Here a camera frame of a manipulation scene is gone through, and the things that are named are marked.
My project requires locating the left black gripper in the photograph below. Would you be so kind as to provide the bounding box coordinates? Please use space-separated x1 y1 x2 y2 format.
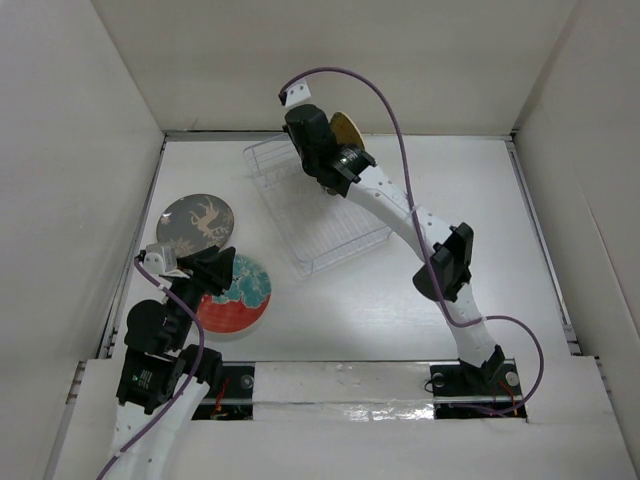
165 243 234 347

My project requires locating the yellow woven bamboo plate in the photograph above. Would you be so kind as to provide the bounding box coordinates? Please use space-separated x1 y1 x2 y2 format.
329 112 365 150

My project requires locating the red and teal plate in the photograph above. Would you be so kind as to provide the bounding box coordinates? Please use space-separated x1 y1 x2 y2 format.
197 255 272 335

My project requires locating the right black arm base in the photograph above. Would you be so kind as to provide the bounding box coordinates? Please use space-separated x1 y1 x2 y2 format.
423 353 527 420

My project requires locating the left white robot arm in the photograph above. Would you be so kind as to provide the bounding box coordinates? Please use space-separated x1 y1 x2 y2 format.
98 243 236 479

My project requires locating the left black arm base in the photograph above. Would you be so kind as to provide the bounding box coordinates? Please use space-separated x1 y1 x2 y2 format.
192 363 255 421

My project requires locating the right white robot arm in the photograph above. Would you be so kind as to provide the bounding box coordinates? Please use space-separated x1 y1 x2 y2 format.
284 104 504 396

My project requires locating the grey deer pattern plate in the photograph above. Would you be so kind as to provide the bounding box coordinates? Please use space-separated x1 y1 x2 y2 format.
156 194 235 257

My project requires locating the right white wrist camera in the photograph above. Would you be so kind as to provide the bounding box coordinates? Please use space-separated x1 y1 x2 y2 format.
278 79 312 109

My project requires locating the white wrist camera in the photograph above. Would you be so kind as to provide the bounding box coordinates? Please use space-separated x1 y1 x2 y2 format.
136 243 178 276
278 79 312 109

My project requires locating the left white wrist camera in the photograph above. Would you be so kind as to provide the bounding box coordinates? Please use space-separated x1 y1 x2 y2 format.
136 243 178 276

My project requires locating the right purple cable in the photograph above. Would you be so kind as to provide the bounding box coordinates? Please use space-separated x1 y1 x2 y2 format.
277 67 546 416

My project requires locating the purple cable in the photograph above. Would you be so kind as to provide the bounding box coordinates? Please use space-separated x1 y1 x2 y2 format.
97 257 206 480
277 67 546 416

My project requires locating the white wire dish rack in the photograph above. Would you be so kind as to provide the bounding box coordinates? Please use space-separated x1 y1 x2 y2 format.
243 134 391 276

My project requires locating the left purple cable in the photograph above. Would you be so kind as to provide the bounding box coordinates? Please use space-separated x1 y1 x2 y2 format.
97 257 206 480

